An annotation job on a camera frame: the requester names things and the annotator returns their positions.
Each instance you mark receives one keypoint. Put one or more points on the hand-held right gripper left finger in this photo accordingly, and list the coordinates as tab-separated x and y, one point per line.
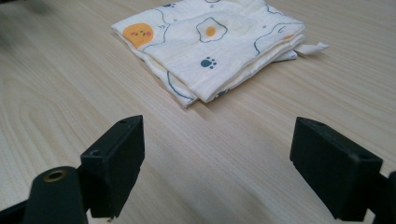
115	161

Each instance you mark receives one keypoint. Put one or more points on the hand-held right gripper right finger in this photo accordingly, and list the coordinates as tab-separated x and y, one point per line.
333	168

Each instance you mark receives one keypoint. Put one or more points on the white cloth with prints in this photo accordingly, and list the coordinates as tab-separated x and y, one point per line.
211	49

